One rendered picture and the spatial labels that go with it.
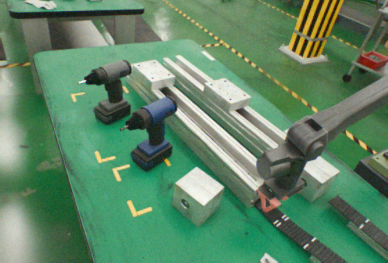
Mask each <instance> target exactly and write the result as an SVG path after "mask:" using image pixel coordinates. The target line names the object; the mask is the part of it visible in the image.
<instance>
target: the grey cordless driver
mask: <svg viewBox="0 0 388 263"><path fill-rule="evenodd" d="M131 72H132V67H131V64H130V62H128V61H127V60H120V61H117V62H114V63H111V64H106V65H104V66H100V67H98V68H97V69H93V70H92V71H91V73H90V74H89V75H87V76H85V77H84V81H82V82H79V83H78V84H83V83H85V84H96V85H97V86H98V85H99V86H100V85H102V84H104V87H105V90H106V91H107V93H108V98H107V99H105V100H103V101H100V102H99V103H98V105H97V106H95V108H94V113H95V117H96V118H97V119H99V120H100V121H101V122H102V123H103V124H104V125H109V124H111V123H114V122H115V121H117V120H119V119H121V118H124V117H126V116H129V115H130V107H131V105H130V104H129V103H128V102H127V100H126V99H125V98H123V96H122V95H123V83H122V80H121V79H120V78H123V77H125V76H129V75H130V74H131Z"/></svg>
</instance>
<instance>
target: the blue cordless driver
mask: <svg viewBox="0 0 388 263"><path fill-rule="evenodd" d="M177 110H178V106H177V102H176V101H175V99H174V98H173V97H172V96H166V97H163V98H160V99H158V100H157V101H155V102H153V103H150V104H148V105H146V106H144V107H142V108H140V109H139V110H137V111H134V112H133V114H132V117H131V118H129V119H128V120H127V121H126V123H125V125H126V126H124V127H122V128H121V129H120V131H123V130H124V129H127V128H128V129H129V130H130V131H132V130H136V129H140V130H144V129H146V131H147V132H148V135H149V139H147V140H144V141H143V142H141V143H139V144H138V145H137V147H136V148H134V149H133V150H132V152H131V157H132V160H133V161H134V162H135V163H136V164H137V165H138V166H139V167H141V168H143V170H145V171H146V172H148V171H149V170H150V169H152V168H154V167H155V166H157V165H158V164H159V163H160V162H162V161H164V160H166V159H167V158H168V157H170V156H171V155H172V148H173V146H172V145H171V144H170V142H169V140H166V139H165V138H164V134H165V122H164V118H168V117H170V116H171V115H173V114H174V113H175V112H176V111H177Z"/></svg>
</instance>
